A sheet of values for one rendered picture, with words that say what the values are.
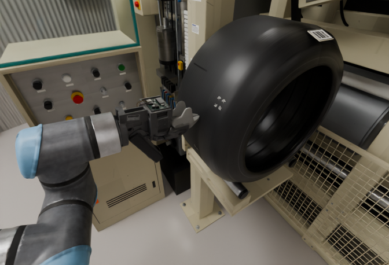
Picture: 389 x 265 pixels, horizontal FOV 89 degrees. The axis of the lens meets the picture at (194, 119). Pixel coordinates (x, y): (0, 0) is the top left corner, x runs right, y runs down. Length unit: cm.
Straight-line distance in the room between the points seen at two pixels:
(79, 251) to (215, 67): 46
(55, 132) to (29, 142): 4
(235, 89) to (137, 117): 23
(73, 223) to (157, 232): 131
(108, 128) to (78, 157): 7
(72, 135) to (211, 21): 58
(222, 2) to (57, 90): 79
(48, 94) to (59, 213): 73
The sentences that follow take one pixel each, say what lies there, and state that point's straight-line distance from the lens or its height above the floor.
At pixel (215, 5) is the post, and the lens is 78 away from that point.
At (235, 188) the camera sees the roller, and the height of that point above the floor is 91.
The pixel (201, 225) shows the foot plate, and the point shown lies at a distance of 170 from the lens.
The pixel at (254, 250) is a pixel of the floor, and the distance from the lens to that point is 170.
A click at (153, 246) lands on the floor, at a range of 168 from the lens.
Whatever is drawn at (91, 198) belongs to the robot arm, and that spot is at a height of 118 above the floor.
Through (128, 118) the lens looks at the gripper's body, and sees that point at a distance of 43.
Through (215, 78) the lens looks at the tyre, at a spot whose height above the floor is 134.
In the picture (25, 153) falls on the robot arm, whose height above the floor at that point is 132.
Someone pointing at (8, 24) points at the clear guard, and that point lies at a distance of 99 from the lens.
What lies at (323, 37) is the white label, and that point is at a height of 143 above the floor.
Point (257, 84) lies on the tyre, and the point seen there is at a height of 135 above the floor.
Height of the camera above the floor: 155
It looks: 37 degrees down
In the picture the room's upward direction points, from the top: straight up
